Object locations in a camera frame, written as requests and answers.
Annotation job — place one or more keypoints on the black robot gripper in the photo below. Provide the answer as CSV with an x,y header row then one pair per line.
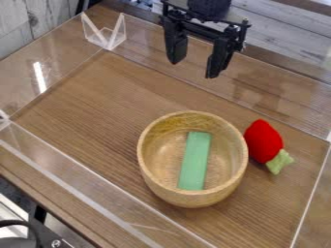
x,y
206,11

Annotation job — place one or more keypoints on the light wooden bowl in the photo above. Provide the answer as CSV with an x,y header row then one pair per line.
x,y
160,153

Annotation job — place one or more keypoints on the green rectangular block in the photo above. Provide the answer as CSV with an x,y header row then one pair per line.
x,y
195,161

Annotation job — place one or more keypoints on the red plush strawberry toy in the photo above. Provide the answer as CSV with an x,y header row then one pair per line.
x,y
266,146

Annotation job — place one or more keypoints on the clear acrylic corner bracket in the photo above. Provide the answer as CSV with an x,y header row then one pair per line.
x,y
106,38

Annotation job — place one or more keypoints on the clear acrylic tray wall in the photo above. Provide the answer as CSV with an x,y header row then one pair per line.
x,y
112,218

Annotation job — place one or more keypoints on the black table clamp mount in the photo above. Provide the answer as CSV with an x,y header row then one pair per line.
x,y
27,233

